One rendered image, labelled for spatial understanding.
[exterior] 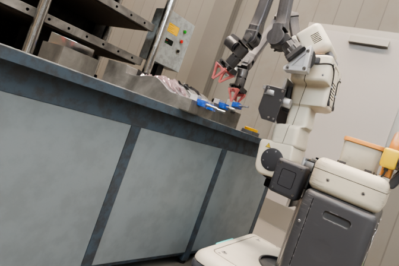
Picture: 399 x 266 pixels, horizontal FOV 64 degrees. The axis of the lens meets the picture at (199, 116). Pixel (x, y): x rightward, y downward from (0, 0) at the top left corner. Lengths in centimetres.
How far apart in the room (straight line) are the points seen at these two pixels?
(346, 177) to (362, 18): 268
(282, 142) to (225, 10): 290
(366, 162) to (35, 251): 127
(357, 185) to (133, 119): 85
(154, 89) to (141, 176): 39
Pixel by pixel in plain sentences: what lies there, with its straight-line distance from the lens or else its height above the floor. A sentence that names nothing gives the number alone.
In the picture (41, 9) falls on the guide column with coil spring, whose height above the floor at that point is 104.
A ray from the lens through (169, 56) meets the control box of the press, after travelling 253.
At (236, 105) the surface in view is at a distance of 175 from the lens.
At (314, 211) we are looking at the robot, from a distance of 128.
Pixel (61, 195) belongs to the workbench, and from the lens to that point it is 127.
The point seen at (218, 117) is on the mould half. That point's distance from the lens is 169.
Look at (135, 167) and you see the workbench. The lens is 139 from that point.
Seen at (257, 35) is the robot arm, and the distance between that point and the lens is 158.
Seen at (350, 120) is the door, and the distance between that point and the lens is 339.
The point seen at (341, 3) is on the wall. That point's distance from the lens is 388.
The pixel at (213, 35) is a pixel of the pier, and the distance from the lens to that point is 412.
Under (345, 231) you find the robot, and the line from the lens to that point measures 127.
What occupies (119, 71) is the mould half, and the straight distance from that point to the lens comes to 158.
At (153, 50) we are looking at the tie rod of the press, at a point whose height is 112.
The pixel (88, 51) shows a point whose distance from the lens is 208.
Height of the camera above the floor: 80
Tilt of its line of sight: level
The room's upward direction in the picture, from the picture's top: 20 degrees clockwise
